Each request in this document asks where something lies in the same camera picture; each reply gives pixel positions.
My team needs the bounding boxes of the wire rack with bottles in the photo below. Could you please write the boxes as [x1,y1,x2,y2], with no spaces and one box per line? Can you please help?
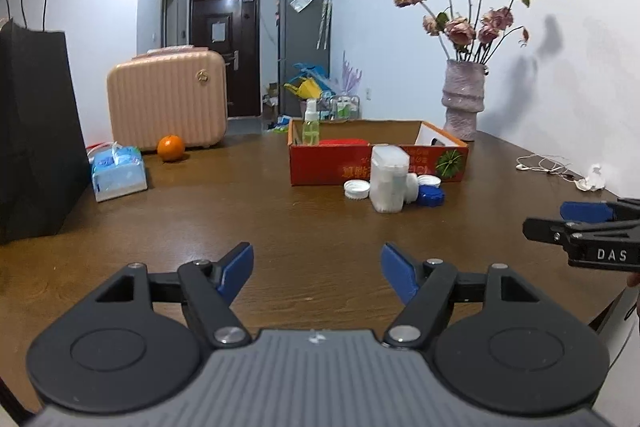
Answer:
[320,92,362,122]

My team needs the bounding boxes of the orange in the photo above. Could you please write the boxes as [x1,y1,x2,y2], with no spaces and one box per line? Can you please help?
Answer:
[157,135,186,163]

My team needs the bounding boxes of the dried pink roses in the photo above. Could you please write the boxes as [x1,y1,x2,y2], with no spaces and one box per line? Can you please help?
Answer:
[390,0,546,64]

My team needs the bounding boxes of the cardboard boxes on floor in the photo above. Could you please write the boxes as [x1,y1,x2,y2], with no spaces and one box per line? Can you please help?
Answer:
[262,82,282,122]

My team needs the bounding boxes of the black paper bag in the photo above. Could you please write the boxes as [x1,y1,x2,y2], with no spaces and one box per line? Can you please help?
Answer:
[0,0,94,246]

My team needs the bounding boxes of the white ridged cap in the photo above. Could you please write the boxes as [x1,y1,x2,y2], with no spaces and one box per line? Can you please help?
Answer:
[343,180,371,202]

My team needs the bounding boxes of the grey refrigerator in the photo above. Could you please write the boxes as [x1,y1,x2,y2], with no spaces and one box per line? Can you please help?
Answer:
[277,0,332,118]

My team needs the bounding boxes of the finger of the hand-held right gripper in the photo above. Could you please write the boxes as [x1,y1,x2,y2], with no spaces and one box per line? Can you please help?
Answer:
[522,217,640,249]
[559,197,640,224]

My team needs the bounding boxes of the blue tissue pack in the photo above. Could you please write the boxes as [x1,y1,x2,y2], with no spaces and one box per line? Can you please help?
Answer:
[91,142,149,203]

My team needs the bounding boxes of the purple decorative plant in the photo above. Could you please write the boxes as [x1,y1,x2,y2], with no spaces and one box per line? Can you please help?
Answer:
[340,51,363,100]

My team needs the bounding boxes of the crumpled white tissue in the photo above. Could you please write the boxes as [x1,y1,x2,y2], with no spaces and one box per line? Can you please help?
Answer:
[575,164,609,192]

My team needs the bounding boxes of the translucent cotton swab box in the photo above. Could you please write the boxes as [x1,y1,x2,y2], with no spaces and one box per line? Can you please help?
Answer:
[369,145,409,214]

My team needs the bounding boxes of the red cardboard box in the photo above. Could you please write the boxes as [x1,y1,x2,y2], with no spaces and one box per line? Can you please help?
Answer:
[287,119,471,186]

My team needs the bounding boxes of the pink suitcase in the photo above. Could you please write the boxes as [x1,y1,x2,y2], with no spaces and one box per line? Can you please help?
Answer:
[105,46,229,153]

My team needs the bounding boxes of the white earphones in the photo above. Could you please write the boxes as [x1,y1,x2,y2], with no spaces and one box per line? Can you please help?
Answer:
[516,154,583,180]

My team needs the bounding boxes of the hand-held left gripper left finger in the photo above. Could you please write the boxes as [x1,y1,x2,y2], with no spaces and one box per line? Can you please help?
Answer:
[92,242,254,349]

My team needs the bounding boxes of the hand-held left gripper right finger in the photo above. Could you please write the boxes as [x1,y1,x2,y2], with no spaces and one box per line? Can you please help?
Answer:
[380,243,550,350]

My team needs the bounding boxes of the hanging folded umbrellas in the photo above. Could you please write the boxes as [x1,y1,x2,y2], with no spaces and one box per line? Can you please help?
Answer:
[317,0,332,51]

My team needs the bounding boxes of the blue round lid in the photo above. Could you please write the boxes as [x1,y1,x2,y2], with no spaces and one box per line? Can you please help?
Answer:
[417,185,446,208]

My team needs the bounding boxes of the pink ceramic vase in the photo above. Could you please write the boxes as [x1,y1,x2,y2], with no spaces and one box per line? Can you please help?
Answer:
[442,59,489,142]

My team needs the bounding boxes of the dark wooden door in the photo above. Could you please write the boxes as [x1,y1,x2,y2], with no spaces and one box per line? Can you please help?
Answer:
[188,0,261,119]

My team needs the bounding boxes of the white bottle with green label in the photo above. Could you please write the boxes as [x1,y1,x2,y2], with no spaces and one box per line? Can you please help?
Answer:
[404,173,421,206]

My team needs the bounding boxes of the blue and yellow toy pile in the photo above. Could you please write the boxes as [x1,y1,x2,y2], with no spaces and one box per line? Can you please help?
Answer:
[283,62,337,104]

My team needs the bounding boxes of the green spray bottle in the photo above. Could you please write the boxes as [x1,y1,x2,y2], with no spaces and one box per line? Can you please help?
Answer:
[301,98,321,146]

